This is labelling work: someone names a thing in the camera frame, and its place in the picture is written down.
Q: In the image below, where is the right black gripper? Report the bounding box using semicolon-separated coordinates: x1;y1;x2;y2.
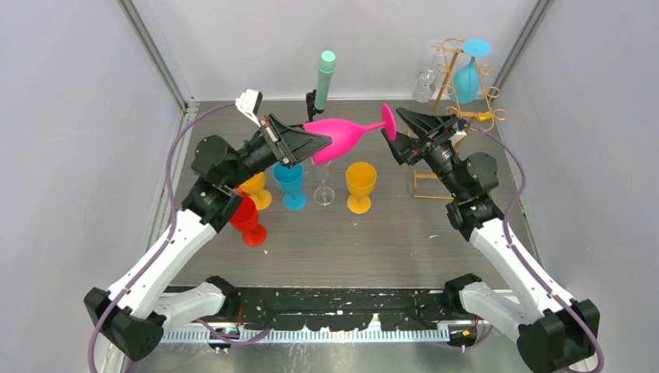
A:
380;109;465;199

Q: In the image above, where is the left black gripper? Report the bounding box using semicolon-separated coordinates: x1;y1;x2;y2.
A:
223;114;332;190

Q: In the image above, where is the blue wine glass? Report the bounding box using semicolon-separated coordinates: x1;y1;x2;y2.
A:
273;163;307;211

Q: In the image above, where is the magenta wine glass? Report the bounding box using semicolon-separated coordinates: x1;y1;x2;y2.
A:
302;104;397;166

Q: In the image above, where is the clear wine glass back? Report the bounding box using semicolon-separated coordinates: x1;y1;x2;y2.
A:
412;39;446;103

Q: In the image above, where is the clear wine glass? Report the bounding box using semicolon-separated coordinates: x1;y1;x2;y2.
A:
412;39;446;103
313;162;335;206

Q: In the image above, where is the orange wine glass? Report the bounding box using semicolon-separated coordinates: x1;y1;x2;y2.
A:
239;172;272;211
345;162;377;214

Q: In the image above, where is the clear wine glass front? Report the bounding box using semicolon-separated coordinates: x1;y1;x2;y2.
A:
313;162;335;206

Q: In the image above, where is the cyan wine glass back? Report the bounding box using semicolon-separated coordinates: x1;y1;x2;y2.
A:
453;39;491;104

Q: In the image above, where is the red wine glass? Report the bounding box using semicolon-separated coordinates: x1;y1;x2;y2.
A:
229;197;267;247

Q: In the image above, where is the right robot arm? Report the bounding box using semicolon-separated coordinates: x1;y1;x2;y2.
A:
381;106;605;372

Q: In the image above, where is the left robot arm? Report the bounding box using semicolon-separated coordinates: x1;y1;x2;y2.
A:
84;115;332;371

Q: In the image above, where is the small yellow block behind rack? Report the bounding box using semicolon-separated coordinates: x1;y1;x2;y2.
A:
476;112;493;122

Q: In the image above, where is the mint green microphone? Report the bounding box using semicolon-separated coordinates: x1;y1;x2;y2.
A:
314;50;336;112

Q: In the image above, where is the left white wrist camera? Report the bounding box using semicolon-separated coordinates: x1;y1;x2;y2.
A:
235;89;263;127

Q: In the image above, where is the gold wire glass rack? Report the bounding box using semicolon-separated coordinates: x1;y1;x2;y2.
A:
403;37;508;201

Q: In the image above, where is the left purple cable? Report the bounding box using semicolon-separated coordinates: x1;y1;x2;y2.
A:
86;103;240;373

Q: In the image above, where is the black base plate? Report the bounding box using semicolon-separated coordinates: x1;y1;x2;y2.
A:
203;287;484;332

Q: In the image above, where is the aluminium frame rail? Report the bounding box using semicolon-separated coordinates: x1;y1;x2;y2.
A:
160;286;475;345

